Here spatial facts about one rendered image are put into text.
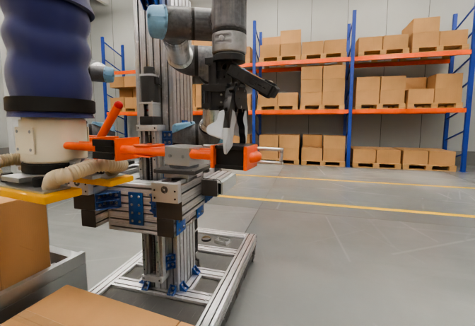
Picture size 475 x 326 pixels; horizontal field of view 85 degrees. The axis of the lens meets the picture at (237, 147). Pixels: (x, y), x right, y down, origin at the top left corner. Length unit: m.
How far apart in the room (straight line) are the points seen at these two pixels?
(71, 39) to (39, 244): 0.95
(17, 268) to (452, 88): 8.54
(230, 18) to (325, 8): 9.24
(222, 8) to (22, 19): 0.55
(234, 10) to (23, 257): 1.31
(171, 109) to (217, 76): 0.97
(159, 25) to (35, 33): 0.35
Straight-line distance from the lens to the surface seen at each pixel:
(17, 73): 0.91
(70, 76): 0.89
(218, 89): 0.56
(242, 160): 0.54
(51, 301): 1.44
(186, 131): 1.31
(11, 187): 0.92
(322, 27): 9.59
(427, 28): 8.62
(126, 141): 0.74
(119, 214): 1.58
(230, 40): 0.57
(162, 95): 1.58
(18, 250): 1.48
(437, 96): 8.43
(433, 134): 9.80
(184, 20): 0.68
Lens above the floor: 1.27
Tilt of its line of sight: 6 degrees down
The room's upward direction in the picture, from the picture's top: straight up
